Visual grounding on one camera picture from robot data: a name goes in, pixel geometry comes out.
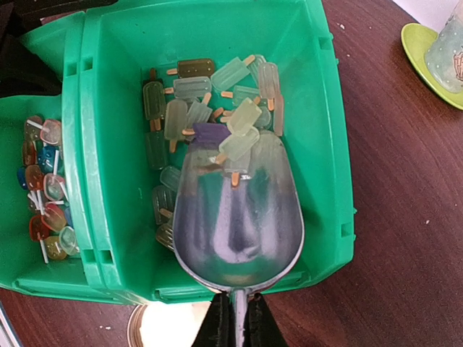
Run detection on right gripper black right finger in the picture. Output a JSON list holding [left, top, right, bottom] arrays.
[[244, 294, 288, 347]]

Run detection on gold round lid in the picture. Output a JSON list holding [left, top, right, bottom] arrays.
[[127, 301, 210, 347]]

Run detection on silver metal scoop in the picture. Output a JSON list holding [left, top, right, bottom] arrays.
[[173, 130, 305, 346]]

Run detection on patterned ceramic mug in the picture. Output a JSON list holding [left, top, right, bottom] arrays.
[[425, 1, 462, 93]]

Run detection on green candy bin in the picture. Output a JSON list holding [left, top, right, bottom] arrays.
[[1, 12, 128, 304], [63, 1, 355, 304]]

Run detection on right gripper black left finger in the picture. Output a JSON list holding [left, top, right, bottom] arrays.
[[192, 292, 232, 347]]

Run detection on green saucer plate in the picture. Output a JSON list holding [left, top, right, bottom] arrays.
[[401, 23, 462, 110]]

